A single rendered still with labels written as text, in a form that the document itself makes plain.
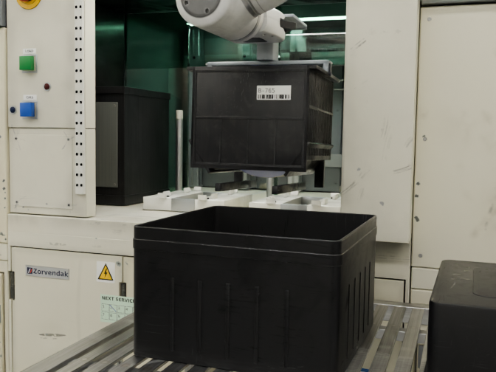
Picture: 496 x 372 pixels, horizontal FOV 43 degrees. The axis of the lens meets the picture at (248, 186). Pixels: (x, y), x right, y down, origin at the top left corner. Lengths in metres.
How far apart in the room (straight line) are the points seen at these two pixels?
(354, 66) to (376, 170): 0.19
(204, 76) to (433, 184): 0.45
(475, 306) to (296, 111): 0.46
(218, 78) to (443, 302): 0.56
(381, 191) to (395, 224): 0.06
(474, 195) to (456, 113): 0.15
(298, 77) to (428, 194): 0.31
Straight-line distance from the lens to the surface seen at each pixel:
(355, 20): 1.13
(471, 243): 1.17
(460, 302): 0.78
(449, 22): 1.17
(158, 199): 1.52
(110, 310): 1.40
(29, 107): 1.45
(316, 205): 1.38
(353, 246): 0.81
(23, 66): 1.46
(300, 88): 1.06
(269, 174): 1.18
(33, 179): 1.47
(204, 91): 1.12
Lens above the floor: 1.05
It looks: 5 degrees down
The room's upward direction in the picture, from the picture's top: 1 degrees clockwise
